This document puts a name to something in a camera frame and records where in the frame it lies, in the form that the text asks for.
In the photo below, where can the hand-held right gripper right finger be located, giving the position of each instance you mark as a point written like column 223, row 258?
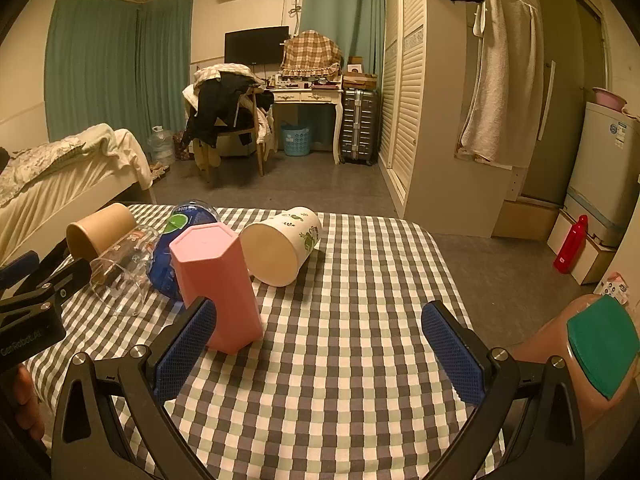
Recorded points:
column 452, row 355

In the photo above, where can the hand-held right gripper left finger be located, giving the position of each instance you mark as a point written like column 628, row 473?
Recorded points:
column 184, row 352

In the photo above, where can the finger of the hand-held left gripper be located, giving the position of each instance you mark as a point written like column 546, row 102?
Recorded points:
column 67, row 277
column 20, row 265

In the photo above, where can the clear glass cup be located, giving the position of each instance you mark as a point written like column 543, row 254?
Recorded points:
column 125, row 280

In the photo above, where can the brown paper cup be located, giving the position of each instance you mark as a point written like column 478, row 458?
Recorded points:
column 107, row 225

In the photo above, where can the pink hexagonal cup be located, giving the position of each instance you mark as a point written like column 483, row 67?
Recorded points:
column 215, row 280

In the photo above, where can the blue plastic cup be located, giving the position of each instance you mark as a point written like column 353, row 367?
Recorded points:
column 162, row 265

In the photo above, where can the white floral paper cup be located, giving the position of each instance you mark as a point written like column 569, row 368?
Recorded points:
column 272, row 255

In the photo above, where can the person's left hand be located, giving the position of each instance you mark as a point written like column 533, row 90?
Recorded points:
column 27, row 405

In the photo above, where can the bed with cream bedding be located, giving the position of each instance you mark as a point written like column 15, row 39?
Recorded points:
column 75, row 180

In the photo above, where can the checkered tablecloth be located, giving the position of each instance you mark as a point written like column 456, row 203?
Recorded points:
column 340, row 360

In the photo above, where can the brown stool with green pad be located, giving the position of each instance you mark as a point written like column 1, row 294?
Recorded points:
column 600, row 345

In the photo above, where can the cardboard box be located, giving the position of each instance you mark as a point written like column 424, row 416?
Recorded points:
column 525, row 217

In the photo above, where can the red bottle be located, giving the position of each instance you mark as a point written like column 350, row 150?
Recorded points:
column 570, row 247

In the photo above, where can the clear water jug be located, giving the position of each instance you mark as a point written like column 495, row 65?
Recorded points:
column 161, row 147

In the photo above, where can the white box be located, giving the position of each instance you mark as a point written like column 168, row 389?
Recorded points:
column 595, row 260

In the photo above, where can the printed package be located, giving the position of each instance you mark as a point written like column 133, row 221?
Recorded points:
column 614, row 287

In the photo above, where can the green curtain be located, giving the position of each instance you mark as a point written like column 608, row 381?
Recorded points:
column 167, row 60
column 90, row 70
column 345, row 5

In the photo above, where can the wooden chair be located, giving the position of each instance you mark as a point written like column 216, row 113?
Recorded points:
column 260, row 150

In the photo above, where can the black jacket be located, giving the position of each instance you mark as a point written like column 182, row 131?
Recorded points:
column 215, row 105

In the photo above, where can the white washing machine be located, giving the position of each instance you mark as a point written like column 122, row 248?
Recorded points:
column 605, row 170

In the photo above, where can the blue plastic basket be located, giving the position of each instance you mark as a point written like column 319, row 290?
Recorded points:
column 295, row 140

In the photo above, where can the white louvred wardrobe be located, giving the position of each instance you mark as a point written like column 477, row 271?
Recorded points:
column 440, row 110

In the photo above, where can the grey suitcase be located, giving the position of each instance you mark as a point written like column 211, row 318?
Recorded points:
column 357, row 125

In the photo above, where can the cream towel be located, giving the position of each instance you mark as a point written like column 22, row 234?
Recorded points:
column 500, row 85

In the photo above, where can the white desk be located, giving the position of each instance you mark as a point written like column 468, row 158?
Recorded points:
column 305, row 96

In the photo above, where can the brown door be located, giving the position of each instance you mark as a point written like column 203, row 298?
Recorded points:
column 565, row 85

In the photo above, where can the brown boxes stack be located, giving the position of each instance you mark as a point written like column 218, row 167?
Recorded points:
column 359, row 77

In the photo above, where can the black television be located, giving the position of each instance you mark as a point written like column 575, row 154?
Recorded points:
column 255, row 45

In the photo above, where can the pink basin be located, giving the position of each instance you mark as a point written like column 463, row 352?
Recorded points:
column 609, row 97

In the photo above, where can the plaid cloth cover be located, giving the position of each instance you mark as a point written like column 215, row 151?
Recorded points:
column 310, row 52

